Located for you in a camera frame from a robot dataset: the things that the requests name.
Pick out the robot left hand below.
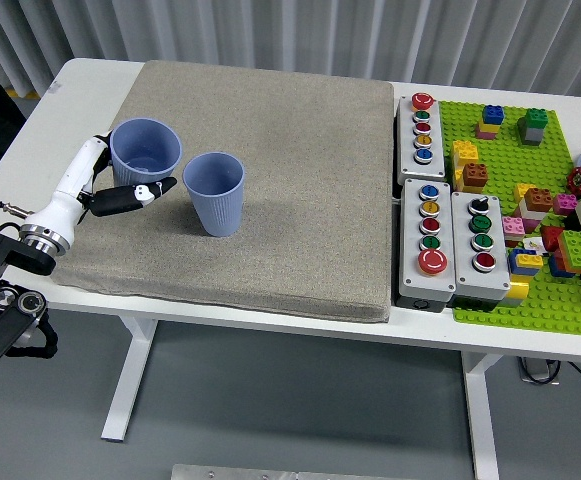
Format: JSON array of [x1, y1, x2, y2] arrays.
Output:
[[22, 127, 179, 240]]

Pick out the blue ribbed plastic cup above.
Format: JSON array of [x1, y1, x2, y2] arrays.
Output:
[[108, 117, 183, 187], [182, 152, 246, 238]]

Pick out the white table leg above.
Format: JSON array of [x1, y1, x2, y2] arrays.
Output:
[[459, 349, 500, 480], [100, 315, 160, 444]]

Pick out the grey-brown fabric mat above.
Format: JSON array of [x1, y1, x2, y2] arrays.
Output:
[[49, 60, 395, 324]]

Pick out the tall grey five-button box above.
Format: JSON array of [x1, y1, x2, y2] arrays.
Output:
[[398, 178, 457, 314]]

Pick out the silver metal plate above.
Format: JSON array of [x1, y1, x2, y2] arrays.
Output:
[[170, 463, 386, 480]]

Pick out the short grey five-button box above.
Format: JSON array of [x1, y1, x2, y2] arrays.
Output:
[[394, 92, 447, 185]]

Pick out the brown toy brick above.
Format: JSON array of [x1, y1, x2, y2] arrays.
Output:
[[461, 162, 489, 194]]

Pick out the blue yellow pink brick stack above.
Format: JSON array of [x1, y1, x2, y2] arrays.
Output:
[[474, 104, 505, 141]]

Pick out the green studded baseplate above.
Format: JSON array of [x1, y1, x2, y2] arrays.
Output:
[[438, 99, 581, 339]]

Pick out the yellow cylinder toy brick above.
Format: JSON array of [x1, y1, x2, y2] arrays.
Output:
[[498, 274, 530, 307]]

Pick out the yellow white brown brick stack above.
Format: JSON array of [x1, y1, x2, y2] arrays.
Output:
[[512, 183, 555, 221]]

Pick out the green grey brick stack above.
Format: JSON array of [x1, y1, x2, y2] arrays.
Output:
[[516, 108, 550, 147]]

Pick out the red toy piece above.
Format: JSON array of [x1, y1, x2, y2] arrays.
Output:
[[539, 225, 566, 251]]

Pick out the magenta toy brick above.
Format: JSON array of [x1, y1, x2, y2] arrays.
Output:
[[552, 193, 578, 216]]

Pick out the green orange blue brick stack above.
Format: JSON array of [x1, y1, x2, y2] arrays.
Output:
[[549, 230, 581, 279]]

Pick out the grey selector switch button box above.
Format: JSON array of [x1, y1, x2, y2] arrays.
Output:
[[450, 191, 512, 303]]

